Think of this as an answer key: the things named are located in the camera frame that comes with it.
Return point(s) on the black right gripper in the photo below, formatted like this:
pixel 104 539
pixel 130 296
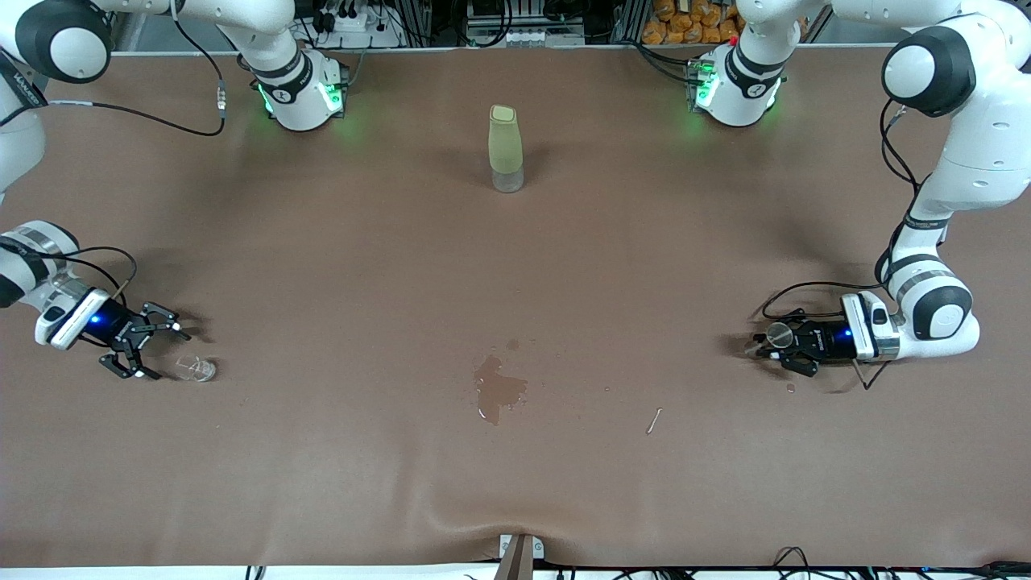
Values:
pixel 111 326

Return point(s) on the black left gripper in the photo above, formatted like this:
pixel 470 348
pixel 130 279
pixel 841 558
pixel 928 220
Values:
pixel 823 340

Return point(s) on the steel double jigger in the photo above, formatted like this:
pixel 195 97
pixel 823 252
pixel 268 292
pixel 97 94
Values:
pixel 779 334

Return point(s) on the small clear glass cup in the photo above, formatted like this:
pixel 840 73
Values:
pixel 197 369

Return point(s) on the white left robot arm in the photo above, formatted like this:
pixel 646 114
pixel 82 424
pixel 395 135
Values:
pixel 991 145

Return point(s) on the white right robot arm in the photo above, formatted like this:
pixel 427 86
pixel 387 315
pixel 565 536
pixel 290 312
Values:
pixel 298 97

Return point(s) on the small pale stick scrap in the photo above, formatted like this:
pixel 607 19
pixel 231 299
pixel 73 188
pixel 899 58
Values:
pixel 654 420

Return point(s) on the brown table cover mat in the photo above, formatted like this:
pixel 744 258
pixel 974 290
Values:
pixel 322 483

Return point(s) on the brown liquid puddle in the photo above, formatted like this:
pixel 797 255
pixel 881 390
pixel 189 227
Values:
pixel 495 389

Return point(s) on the orange packets pile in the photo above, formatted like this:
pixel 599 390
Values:
pixel 685 24

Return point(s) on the green bottle with clear base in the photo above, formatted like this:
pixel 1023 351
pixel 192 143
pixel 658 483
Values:
pixel 505 149

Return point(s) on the white power strip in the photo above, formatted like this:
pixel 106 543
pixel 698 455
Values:
pixel 358 28

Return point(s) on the grey metal bracket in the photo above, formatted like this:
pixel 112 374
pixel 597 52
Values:
pixel 519 560

